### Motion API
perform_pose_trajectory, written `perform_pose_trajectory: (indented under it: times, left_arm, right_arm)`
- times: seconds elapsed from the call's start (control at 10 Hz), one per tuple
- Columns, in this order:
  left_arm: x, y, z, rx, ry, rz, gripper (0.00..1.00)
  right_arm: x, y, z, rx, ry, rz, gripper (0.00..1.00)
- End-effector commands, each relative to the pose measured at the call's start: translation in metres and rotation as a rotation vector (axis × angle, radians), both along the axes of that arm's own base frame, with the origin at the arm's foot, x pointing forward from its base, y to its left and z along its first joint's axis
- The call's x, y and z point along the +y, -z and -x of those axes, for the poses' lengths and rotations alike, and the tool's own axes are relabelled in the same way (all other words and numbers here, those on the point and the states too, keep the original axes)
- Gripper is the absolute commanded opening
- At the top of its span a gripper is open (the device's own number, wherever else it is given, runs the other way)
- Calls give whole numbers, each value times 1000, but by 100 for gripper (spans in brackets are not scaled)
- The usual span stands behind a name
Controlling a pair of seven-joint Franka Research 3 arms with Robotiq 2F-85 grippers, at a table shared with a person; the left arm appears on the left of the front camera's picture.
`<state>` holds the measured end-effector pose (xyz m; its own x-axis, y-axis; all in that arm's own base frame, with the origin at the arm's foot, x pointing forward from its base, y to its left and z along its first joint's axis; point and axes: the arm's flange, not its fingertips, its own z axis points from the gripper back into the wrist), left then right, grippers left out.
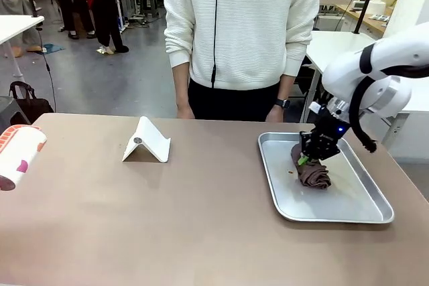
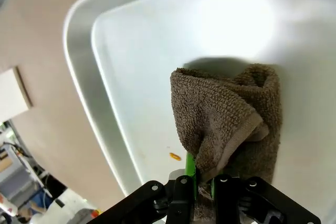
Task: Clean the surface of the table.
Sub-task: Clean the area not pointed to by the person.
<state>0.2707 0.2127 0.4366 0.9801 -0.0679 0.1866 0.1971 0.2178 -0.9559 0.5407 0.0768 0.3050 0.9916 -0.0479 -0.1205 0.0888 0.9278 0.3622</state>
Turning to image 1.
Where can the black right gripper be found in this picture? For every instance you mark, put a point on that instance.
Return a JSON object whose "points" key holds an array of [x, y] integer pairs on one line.
{"points": [[330, 125]]}

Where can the brown towel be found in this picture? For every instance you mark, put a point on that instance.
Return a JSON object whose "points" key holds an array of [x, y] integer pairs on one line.
{"points": [[313, 175]]}

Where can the pink and white lint roller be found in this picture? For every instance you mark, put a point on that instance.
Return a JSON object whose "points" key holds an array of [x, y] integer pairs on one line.
{"points": [[16, 148]]}

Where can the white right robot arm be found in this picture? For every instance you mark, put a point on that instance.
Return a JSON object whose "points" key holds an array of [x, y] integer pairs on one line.
{"points": [[388, 61]]}

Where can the person right forearm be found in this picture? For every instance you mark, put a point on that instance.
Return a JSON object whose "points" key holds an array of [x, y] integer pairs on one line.
{"points": [[182, 85]]}

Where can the person left forearm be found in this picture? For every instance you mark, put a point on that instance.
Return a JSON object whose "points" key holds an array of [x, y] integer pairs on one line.
{"points": [[287, 86]]}

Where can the person left hand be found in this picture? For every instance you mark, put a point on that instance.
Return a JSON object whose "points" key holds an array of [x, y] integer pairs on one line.
{"points": [[275, 115]]}

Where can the person right hand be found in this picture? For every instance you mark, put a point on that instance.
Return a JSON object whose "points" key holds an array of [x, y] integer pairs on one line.
{"points": [[185, 112]]}

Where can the black wrist watch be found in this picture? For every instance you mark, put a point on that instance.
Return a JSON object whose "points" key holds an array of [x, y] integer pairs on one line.
{"points": [[283, 103]]}

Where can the silver metal tray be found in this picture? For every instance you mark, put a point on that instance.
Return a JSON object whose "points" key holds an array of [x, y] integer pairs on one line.
{"points": [[335, 202]]}

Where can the black trousers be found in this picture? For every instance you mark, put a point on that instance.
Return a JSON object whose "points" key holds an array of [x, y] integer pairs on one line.
{"points": [[234, 102]]}

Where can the large white table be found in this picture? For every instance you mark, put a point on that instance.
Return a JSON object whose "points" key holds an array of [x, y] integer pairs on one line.
{"points": [[342, 48]]}

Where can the white knit zip jacket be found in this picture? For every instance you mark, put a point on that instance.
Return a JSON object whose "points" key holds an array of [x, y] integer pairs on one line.
{"points": [[241, 31]]}

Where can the wooden workbench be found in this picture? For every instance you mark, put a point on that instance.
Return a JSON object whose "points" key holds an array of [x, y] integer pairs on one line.
{"points": [[362, 14]]}

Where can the white folded roller stand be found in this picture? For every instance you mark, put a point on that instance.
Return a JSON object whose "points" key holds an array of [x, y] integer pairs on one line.
{"points": [[151, 138]]}

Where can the yellow object on floor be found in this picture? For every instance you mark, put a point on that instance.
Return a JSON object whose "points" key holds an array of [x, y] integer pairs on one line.
{"points": [[105, 50]]}

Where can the bystander in red and white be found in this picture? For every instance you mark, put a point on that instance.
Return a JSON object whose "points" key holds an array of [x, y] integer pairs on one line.
{"points": [[104, 4]]}

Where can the blue cloth on floor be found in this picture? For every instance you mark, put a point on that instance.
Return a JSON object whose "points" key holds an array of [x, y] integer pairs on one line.
{"points": [[53, 48]]}

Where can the black bag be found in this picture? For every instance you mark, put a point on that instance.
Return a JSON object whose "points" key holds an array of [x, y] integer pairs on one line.
{"points": [[31, 105]]}

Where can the pink heart paper scrap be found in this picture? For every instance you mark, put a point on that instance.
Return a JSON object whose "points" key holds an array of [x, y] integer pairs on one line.
{"points": [[22, 166]]}

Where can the grey stool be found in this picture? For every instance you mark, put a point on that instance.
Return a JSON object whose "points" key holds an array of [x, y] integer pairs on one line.
{"points": [[5, 112]]}

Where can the small white table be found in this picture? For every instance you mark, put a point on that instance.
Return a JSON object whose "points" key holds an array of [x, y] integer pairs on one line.
{"points": [[16, 26]]}

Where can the bystander in beige skirt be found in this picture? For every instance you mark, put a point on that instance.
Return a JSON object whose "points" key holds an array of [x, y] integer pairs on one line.
{"points": [[13, 8]]}

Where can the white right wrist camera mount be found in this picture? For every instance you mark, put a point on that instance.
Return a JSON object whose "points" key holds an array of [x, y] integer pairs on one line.
{"points": [[314, 107]]}

